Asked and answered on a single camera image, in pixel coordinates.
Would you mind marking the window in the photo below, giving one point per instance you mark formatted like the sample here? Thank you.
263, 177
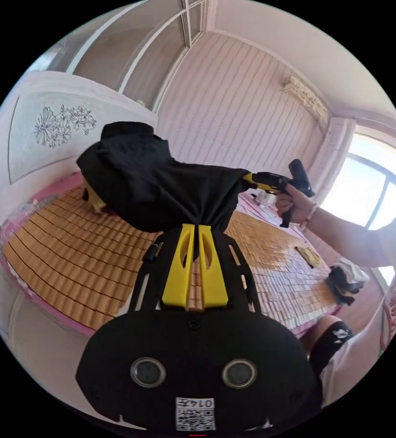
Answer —
369, 191

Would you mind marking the yellow cloth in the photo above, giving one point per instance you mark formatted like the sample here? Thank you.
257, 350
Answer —
308, 256

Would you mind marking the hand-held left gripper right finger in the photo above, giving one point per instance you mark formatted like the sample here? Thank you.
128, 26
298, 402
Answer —
213, 277

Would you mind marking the pile of clothes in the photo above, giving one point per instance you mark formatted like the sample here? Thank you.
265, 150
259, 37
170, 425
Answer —
346, 280

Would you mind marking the wardrobe with pale doors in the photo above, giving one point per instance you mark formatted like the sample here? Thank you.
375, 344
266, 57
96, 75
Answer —
132, 54

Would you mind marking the bed with woven mat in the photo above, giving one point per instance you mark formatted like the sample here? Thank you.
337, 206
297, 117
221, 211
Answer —
81, 256

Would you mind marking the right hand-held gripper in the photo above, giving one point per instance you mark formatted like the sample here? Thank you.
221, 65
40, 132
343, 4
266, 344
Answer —
270, 180

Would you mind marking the person's body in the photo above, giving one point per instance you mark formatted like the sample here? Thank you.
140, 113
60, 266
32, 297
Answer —
355, 352

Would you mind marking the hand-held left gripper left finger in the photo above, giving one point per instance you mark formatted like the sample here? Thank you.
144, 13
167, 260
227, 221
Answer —
178, 273

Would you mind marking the black short sleeve shirt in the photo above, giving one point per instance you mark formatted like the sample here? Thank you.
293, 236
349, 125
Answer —
149, 184

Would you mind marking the pink curtain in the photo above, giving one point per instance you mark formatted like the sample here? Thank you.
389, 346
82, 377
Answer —
334, 154

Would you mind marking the wall air conditioner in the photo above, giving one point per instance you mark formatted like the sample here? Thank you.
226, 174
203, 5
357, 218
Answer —
305, 96

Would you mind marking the person's right forearm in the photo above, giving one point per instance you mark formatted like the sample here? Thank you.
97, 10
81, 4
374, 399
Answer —
348, 239

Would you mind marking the person's right hand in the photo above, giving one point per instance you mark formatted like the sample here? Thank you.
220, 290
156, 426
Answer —
295, 205

